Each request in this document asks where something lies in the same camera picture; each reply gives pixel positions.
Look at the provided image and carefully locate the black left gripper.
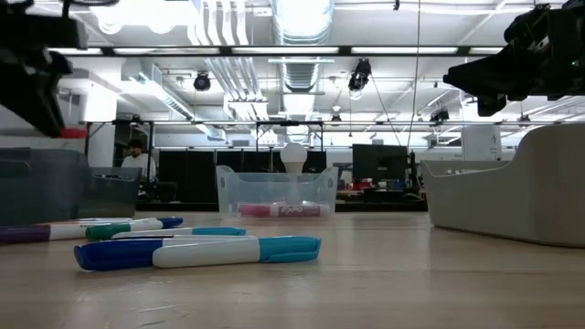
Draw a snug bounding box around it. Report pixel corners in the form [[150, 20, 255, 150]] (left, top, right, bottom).
[[0, 0, 89, 138]]

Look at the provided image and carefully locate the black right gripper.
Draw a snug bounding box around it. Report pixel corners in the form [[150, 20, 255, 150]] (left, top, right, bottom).
[[442, 0, 585, 118]]

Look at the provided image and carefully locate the dark grey plastic bin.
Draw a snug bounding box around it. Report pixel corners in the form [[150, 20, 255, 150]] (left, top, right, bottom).
[[0, 147, 143, 226]]

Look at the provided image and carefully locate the thin marker purple cap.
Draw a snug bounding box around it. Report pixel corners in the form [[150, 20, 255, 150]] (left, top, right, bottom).
[[0, 222, 90, 246]]

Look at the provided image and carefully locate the thin marker green cap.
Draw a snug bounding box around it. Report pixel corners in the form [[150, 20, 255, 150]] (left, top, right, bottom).
[[84, 218, 161, 242]]

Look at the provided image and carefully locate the pink Expo marker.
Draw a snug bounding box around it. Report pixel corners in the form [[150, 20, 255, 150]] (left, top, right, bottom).
[[237, 203, 332, 219]]

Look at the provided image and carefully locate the clear plastic bin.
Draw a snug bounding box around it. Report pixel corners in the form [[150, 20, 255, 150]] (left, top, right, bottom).
[[216, 164, 339, 216]]

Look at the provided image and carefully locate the white cylindrical column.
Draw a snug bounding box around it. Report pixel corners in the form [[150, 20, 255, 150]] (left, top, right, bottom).
[[460, 125, 503, 161]]

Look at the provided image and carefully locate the person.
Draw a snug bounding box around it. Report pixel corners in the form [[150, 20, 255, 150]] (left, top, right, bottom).
[[121, 138, 157, 182]]

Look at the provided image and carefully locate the pale grey plastic bin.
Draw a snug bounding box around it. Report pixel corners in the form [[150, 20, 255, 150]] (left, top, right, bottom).
[[420, 122, 585, 249]]

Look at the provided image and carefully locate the large black monitor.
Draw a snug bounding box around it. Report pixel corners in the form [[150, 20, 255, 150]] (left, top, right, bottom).
[[351, 143, 409, 182]]

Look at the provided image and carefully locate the long ceiling light strip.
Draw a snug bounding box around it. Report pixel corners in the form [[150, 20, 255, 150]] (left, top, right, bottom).
[[48, 44, 506, 58]]

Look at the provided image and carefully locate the white light bulb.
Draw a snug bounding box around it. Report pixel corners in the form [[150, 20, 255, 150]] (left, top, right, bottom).
[[280, 142, 309, 175]]

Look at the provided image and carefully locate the thin hanging cable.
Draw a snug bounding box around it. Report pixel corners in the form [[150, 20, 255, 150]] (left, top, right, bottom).
[[406, 0, 422, 150]]

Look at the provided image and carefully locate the black aluminium table frame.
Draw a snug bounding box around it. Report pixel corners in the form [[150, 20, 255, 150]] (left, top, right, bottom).
[[136, 200, 429, 213]]

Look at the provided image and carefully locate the silver ventilation duct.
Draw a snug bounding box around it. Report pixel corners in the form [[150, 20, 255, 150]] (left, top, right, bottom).
[[269, 0, 337, 92]]

